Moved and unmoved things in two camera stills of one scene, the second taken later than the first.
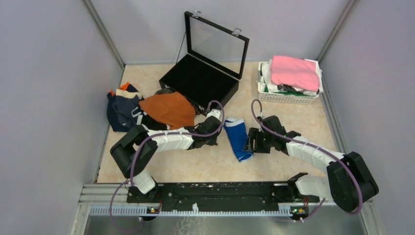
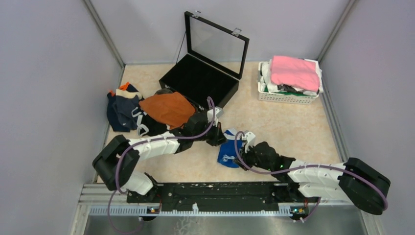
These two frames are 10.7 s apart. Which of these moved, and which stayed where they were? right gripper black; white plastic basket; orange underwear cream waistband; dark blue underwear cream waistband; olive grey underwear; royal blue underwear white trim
Moved: right gripper black; royal blue underwear white trim
Stayed: white plastic basket; olive grey underwear; dark blue underwear cream waistband; orange underwear cream waistband
